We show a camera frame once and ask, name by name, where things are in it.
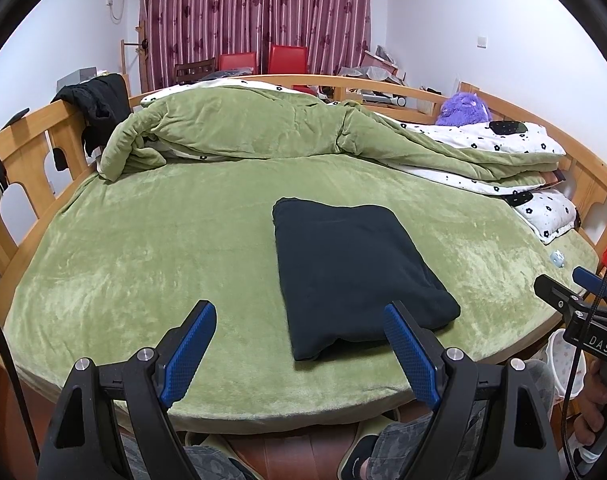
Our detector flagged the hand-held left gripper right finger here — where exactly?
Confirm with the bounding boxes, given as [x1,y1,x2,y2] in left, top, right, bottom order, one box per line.
[383,301,569,480]

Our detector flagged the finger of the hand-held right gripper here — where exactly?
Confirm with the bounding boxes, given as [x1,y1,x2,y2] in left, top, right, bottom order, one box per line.
[533,274,584,318]
[572,266,607,311]

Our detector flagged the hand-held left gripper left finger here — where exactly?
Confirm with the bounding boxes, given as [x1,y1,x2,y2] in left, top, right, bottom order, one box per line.
[38,300,218,480]

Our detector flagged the black sweatshirt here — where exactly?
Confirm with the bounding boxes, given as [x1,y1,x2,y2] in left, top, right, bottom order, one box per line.
[272,196,461,362]

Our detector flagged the person's right hand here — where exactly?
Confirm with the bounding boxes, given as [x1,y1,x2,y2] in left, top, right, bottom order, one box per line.
[573,360,607,453]

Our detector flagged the white patterned basin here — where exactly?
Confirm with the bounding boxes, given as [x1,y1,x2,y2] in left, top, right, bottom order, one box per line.
[546,330,587,401]

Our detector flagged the white floral pillow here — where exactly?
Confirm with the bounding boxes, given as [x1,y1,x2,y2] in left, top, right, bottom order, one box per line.
[513,191,579,246]

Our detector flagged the person's camouflage pants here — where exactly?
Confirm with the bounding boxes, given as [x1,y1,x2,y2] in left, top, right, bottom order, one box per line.
[118,360,554,480]

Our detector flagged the green plush bed sheet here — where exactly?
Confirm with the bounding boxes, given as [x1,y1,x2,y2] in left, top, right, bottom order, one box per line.
[4,152,601,433]

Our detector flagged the black slipper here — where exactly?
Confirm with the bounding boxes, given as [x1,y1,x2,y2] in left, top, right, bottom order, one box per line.
[341,435,383,480]

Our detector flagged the purple plush toy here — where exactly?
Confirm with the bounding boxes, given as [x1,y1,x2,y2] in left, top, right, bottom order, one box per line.
[435,91,493,127]

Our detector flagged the green quilt with floral lining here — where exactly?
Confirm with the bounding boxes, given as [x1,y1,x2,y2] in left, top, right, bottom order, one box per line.
[98,80,569,196]

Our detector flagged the black jacket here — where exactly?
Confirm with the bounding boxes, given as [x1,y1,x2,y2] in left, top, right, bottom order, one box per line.
[51,73,129,158]

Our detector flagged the pile of boxes and clutter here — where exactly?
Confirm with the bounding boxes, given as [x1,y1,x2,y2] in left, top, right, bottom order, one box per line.
[328,44,434,111]

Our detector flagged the dark wooden chair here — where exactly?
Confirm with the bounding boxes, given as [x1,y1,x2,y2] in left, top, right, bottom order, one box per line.
[174,57,218,86]

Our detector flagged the wooden coat rack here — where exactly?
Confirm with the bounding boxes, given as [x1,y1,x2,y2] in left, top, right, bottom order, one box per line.
[120,22,149,98]

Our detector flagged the red chair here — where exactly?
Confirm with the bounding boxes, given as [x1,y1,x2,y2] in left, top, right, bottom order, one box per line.
[218,51,258,73]
[268,44,309,95]

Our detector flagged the grey box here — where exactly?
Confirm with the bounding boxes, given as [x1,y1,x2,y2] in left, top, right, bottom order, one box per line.
[57,66,98,93]

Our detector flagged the maroon striped curtain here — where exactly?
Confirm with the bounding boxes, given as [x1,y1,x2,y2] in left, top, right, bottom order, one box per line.
[138,0,373,92]

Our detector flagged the black cable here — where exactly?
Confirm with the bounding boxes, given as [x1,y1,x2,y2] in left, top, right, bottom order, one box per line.
[558,240,607,480]
[0,287,39,480]

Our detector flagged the wooden bed frame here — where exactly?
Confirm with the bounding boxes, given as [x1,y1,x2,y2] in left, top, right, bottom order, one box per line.
[0,74,607,341]

